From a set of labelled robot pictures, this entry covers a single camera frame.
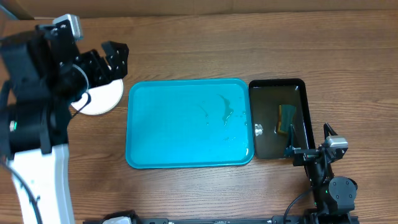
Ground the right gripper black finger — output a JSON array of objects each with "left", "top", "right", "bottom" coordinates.
[
  {"left": 323, "top": 123, "right": 338, "bottom": 139},
  {"left": 284, "top": 124, "right": 299, "bottom": 157}
]

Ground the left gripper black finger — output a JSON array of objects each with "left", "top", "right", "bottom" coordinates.
[
  {"left": 101, "top": 41, "right": 129, "bottom": 80},
  {"left": 76, "top": 50, "right": 109, "bottom": 88}
]

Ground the white plate with red stain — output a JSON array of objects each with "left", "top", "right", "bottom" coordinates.
[{"left": 71, "top": 79, "right": 124, "bottom": 116}]

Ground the green and yellow sponge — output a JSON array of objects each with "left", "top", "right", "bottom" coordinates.
[{"left": 277, "top": 105, "right": 297, "bottom": 134}]

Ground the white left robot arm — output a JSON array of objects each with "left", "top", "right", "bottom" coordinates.
[{"left": 1, "top": 21, "right": 129, "bottom": 223}]

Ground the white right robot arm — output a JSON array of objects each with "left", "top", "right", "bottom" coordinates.
[{"left": 282, "top": 123, "right": 359, "bottom": 224}]

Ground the black water tray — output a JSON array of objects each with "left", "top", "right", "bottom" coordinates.
[{"left": 249, "top": 78, "right": 315, "bottom": 159}]

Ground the teal plastic tray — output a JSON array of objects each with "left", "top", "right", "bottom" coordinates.
[{"left": 125, "top": 78, "right": 254, "bottom": 169}]

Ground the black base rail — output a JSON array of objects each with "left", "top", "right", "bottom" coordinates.
[{"left": 83, "top": 210, "right": 359, "bottom": 224}]

